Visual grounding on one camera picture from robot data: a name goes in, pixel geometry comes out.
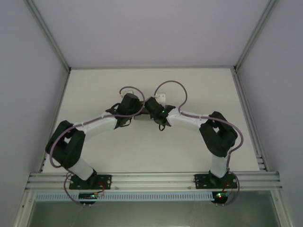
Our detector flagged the slotted grey cable duct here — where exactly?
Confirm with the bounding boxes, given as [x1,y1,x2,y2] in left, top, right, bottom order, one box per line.
[35,192,213,201]

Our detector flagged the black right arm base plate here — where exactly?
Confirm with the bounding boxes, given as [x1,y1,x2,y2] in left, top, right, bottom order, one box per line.
[194,174,238,190]

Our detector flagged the aluminium cross rail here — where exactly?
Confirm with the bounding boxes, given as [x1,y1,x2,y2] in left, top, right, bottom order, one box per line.
[25,171,284,190]

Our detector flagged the right circuit board green light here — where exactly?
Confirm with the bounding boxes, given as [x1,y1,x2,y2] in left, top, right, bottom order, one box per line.
[212,191,232,202]

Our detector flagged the left circuit board green light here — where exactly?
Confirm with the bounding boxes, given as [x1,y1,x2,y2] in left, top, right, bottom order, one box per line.
[78,192,105,201]

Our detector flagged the aluminium side rail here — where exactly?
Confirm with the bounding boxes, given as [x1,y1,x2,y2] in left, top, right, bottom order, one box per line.
[232,70,270,173]
[35,70,71,173]

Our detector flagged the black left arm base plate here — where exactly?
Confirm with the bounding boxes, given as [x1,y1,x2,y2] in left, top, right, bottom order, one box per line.
[69,174,112,190]

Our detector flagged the grey paper box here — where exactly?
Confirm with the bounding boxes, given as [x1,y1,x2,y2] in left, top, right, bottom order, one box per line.
[134,114,152,122]

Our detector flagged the aluminium frame post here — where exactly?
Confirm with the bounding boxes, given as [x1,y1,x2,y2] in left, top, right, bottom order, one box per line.
[23,0,72,72]
[233,0,279,71]

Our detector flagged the circuit board green light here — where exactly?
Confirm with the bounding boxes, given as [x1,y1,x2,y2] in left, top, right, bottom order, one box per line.
[212,191,232,202]
[78,192,105,201]

